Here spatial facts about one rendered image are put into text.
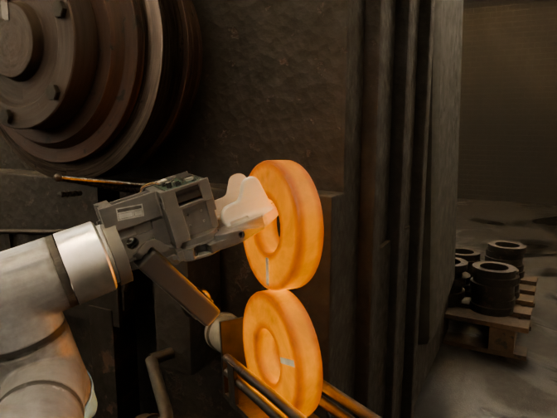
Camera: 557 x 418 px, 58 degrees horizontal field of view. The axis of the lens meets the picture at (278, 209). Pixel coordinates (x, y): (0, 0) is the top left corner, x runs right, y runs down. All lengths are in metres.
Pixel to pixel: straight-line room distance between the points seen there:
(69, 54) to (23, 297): 0.44
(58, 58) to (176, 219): 0.42
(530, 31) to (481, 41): 0.54
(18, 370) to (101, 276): 0.11
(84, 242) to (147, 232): 0.07
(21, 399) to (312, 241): 0.30
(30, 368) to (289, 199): 0.30
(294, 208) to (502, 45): 6.33
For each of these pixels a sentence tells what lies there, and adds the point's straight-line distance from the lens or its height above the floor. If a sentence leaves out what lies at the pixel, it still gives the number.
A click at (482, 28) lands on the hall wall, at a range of 6.86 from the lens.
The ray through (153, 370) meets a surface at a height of 0.60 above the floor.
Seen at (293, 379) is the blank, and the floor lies 0.71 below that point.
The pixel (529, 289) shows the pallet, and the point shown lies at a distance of 2.89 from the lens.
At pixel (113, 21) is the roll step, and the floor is 1.14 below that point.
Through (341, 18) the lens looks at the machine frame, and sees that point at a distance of 0.86.
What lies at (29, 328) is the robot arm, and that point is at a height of 0.80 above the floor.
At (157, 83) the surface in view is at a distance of 0.84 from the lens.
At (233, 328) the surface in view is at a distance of 0.71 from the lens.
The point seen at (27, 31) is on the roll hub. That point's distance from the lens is 0.91.
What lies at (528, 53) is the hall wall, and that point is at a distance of 6.78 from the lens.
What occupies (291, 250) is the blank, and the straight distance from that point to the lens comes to 0.55.
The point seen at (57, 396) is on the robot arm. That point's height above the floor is 0.76.
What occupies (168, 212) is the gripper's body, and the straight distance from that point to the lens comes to 0.52.
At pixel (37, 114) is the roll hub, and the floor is 1.00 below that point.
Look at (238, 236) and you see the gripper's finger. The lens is 0.54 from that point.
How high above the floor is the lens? 0.99
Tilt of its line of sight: 10 degrees down
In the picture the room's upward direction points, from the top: straight up
